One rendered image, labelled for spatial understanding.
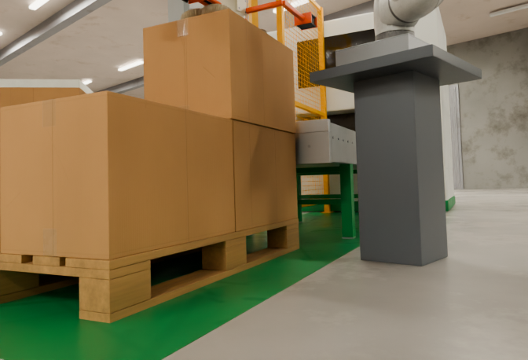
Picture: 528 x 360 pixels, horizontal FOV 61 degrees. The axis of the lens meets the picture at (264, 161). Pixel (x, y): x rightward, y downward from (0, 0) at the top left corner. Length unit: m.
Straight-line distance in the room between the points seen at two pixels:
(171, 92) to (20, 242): 0.77
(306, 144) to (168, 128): 1.01
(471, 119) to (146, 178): 12.29
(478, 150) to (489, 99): 1.35
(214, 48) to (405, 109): 0.74
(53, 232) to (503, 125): 12.27
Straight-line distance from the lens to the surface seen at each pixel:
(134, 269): 1.19
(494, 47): 13.34
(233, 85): 1.64
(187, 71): 1.73
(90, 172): 1.15
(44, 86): 3.22
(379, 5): 1.92
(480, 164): 13.05
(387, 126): 1.76
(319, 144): 2.15
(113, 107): 1.14
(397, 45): 1.74
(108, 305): 1.14
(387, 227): 1.77
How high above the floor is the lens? 0.31
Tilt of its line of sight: 3 degrees up
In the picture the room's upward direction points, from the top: 2 degrees counter-clockwise
